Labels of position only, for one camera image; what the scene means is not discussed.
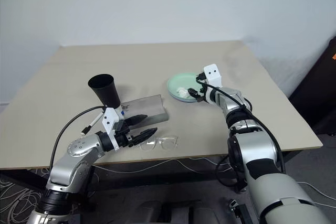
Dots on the white marker with black cap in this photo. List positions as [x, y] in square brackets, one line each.
[92, 124]

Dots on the white crumpled object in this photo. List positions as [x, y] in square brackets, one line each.
[183, 92]

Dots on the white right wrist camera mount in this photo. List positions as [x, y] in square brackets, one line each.
[213, 75]

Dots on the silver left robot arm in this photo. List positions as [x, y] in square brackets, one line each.
[76, 161]

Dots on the black cup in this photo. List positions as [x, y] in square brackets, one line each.
[106, 91]

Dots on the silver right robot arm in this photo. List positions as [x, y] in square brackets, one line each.
[262, 155]

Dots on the grey open glasses case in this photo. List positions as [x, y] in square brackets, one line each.
[147, 108]

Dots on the mint green plate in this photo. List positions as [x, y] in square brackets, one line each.
[177, 83]

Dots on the white marker with blue cap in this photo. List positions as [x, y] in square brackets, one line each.
[121, 111]

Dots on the black table frame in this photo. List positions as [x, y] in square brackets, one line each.
[157, 177]

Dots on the clear frame glasses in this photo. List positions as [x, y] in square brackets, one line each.
[168, 142]

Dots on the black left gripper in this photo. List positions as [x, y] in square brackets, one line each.
[123, 136]

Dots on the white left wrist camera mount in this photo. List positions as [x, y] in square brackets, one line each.
[110, 120]

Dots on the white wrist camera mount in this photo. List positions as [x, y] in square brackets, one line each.
[213, 75]
[110, 120]

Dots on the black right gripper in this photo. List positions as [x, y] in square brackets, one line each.
[201, 97]

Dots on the black cabinet with orange mark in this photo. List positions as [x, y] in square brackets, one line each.
[320, 90]

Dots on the black metal bracket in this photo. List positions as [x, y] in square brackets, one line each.
[240, 212]

